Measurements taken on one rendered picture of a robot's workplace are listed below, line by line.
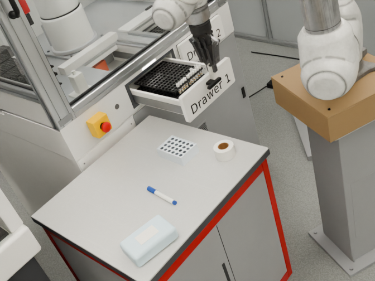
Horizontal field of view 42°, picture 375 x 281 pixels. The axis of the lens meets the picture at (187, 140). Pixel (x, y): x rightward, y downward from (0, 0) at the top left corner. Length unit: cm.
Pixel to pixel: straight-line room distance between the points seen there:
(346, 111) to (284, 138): 134
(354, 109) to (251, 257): 63
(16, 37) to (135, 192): 63
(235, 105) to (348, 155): 83
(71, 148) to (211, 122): 79
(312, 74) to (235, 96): 110
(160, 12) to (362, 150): 89
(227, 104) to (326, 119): 94
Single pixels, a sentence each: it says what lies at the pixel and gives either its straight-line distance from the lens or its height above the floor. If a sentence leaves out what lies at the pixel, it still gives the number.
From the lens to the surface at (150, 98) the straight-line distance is 189.
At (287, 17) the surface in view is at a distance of 376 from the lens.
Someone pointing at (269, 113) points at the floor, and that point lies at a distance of 316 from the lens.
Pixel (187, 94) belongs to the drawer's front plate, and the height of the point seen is 92.
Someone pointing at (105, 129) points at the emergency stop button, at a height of 87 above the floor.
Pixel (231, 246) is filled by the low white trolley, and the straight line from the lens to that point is 167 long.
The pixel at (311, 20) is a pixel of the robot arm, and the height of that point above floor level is 119.
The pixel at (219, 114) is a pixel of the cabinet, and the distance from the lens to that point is 240.
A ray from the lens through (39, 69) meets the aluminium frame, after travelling 170.
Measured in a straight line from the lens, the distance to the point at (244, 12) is 403.
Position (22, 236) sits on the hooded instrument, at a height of 89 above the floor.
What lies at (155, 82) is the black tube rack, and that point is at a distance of 193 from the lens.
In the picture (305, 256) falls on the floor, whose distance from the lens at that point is 230.
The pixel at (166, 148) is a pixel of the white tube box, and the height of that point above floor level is 79.
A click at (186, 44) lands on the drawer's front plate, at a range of 212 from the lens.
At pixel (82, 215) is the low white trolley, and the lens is 167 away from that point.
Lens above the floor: 179
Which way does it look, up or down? 35 degrees down
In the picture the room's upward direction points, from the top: 19 degrees counter-clockwise
